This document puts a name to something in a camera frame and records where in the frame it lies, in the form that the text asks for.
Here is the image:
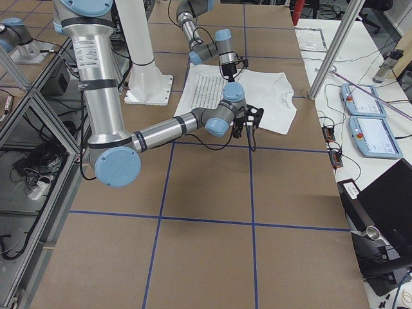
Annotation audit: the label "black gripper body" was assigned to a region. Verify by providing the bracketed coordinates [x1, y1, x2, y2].
[232, 116, 247, 133]
[220, 62, 238, 77]

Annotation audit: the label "white printed t-shirt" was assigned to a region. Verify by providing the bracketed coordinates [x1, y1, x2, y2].
[175, 64, 296, 135]

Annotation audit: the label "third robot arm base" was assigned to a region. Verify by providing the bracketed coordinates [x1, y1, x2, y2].
[1, 17, 55, 64]

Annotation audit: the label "clear plastic document sleeve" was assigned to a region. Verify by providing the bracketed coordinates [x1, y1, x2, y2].
[295, 27, 328, 52]

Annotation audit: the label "orange terminal connector block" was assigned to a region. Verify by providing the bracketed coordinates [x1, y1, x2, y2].
[322, 126, 336, 143]

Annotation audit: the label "metal reacher grabber stick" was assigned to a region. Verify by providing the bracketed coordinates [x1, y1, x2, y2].
[314, 66, 412, 120]

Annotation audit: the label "far blue teach pendant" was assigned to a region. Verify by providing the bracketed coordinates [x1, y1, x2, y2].
[341, 83, 387, 118]

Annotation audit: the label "blue teach pendant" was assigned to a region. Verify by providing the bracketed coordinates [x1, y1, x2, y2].
[341, 83, 387, 118]
[349, 116, 403, 159]

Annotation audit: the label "near blue teach pendant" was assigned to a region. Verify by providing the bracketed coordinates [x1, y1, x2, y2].
[349, 116, 403, 159]

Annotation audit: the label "grey water bottle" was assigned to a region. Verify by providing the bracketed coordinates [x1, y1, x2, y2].
[372, 49, 404, 84]

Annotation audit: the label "black laptop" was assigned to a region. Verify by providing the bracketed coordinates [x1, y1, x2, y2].
[357, 158, 411, 253]

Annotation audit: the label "white power strip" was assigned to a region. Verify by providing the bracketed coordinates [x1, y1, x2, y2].
[28, 178, 51, 200]

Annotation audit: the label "white camera mast pillar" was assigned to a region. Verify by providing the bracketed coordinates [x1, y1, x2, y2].
[115, 0, 173, 106]

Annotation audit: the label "aluminium frame post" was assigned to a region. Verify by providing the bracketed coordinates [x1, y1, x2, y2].
[308, 0, 365, 100]

